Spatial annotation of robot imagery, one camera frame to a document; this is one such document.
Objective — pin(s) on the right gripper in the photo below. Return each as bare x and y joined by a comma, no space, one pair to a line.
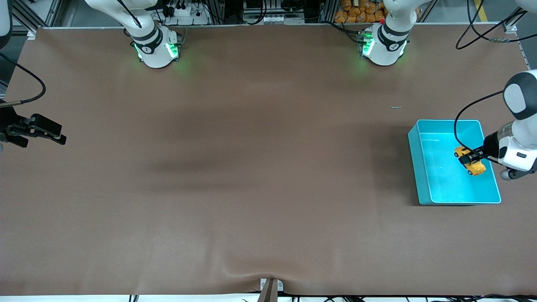
8,123

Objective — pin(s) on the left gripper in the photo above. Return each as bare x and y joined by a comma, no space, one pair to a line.
489,148

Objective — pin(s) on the yellow beetle toy car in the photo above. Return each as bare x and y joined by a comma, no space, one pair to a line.
475,167

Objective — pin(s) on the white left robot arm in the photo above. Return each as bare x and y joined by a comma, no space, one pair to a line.
522,138

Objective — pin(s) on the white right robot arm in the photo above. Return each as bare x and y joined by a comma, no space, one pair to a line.
153,42

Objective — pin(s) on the teal plastic bin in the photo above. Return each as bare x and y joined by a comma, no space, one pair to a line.
440,184

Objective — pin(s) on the pile of orange bags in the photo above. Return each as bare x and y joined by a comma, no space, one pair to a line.
361,11

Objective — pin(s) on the white power strip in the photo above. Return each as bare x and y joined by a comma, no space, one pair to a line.
186,13

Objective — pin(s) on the brown table mat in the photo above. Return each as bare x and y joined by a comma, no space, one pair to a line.
260,201

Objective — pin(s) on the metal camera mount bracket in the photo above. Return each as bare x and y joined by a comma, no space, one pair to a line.
270,289

